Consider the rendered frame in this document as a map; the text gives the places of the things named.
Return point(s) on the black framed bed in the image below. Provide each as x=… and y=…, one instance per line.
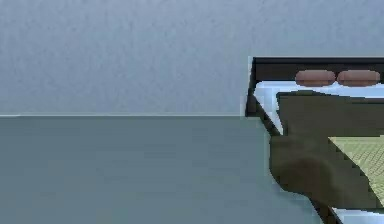
x=266, y=71

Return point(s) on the dark olive blanket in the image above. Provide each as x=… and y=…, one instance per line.
x=310, y=150

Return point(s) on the brown pillow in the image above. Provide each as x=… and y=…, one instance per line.
x=315, y=78
x=358, y=78

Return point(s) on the light green patterned throw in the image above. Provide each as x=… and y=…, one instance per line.
x=366, y=156

